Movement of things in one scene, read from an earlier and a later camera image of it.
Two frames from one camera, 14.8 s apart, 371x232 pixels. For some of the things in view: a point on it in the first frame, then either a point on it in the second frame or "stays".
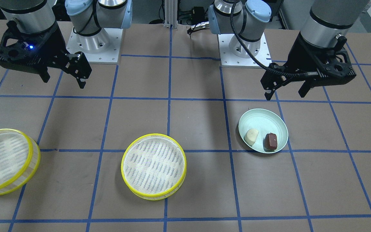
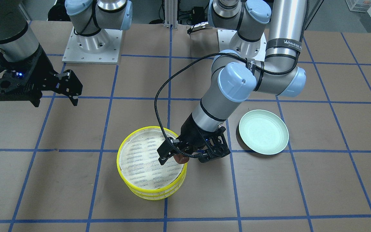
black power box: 198,14 stays
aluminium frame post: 170,12 stays
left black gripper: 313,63 to 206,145
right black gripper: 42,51 to 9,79
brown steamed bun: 270,141 to 181,158
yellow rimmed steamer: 154,166 stays
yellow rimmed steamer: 9,159 to 137,160
